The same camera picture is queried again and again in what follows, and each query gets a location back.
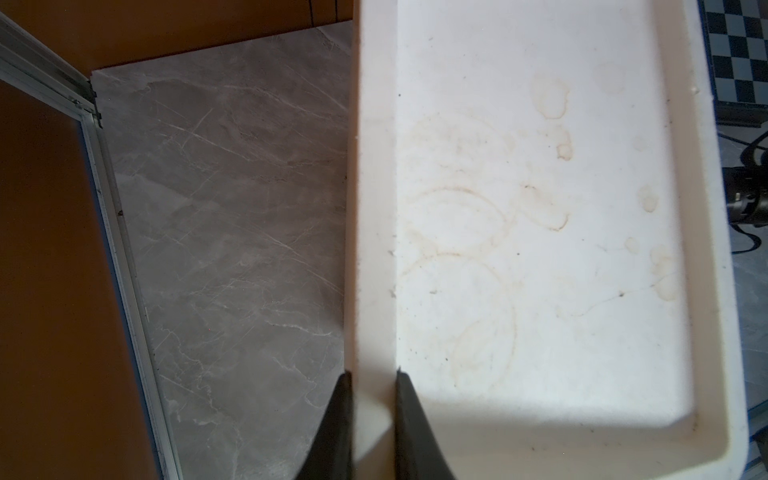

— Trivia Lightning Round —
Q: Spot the white plastic drawer cabinet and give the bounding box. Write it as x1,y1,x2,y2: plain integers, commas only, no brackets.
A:
345,1,747,479

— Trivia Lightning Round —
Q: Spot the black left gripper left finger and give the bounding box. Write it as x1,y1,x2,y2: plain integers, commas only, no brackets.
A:
295,371,354,480

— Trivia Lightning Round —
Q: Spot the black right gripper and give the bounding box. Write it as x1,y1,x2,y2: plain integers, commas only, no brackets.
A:
722,166,768,227

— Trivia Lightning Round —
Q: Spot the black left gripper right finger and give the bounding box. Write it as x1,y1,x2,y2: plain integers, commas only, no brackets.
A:
394,370,455,480

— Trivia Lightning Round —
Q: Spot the black white chessboard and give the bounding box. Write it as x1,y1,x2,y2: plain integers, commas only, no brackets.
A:
698,0,767,128

